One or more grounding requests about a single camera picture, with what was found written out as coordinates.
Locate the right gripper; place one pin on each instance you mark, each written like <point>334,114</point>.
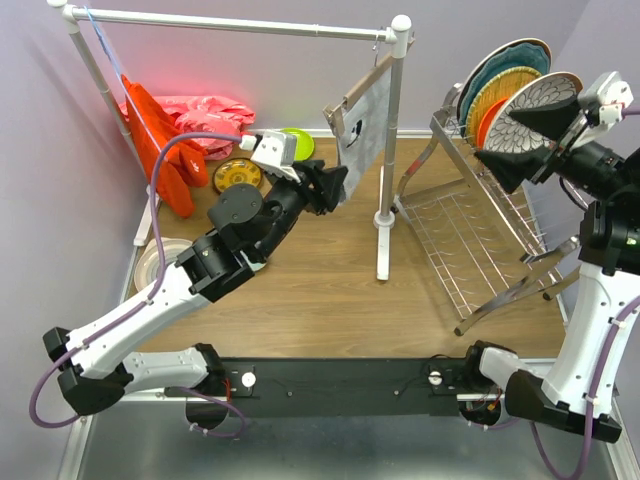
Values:
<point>510,169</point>

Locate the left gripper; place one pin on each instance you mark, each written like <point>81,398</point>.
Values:
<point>328,188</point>

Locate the brown rim floral plate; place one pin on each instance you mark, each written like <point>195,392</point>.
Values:
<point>506,135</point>

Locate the orange plastic plate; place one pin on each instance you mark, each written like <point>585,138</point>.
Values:
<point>486,121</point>

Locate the woven bamboo plate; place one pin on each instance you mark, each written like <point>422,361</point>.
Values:
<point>502,85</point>

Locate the teal scalloped plate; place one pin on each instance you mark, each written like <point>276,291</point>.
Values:
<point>487,75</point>

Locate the large floral ceramic plate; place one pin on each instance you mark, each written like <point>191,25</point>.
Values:
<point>472,70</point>

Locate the light blue divided tray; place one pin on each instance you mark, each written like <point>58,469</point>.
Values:
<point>256,266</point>

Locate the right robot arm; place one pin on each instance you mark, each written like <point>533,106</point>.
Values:
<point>576,394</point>

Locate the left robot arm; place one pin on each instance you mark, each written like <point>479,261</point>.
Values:
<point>99,363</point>

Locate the metal dish rack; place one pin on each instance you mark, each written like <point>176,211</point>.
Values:
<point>484,244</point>

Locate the lime green plate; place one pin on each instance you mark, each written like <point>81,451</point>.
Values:
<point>305,145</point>

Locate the beige clip hanger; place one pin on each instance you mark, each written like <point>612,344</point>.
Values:
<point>334,115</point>

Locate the grey panda towel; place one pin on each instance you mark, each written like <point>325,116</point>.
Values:
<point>365,134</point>

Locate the dark yellow patterned plate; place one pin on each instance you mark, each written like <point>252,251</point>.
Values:
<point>240,170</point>

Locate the pink plastic bag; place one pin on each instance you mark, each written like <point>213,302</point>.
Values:
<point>217,114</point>

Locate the white striped plate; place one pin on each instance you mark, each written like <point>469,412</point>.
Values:
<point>148,265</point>

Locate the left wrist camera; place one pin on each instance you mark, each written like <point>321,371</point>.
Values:
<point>274,152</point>

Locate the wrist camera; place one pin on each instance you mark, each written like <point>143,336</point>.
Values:
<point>604,102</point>
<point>274,152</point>

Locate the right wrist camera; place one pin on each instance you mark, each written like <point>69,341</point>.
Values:
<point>604,102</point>

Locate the white clothes rack frame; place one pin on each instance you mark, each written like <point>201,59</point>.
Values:
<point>397,35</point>

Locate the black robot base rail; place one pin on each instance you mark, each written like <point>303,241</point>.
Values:
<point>306,387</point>

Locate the blue wire hanger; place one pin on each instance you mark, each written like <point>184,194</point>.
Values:
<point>125,95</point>

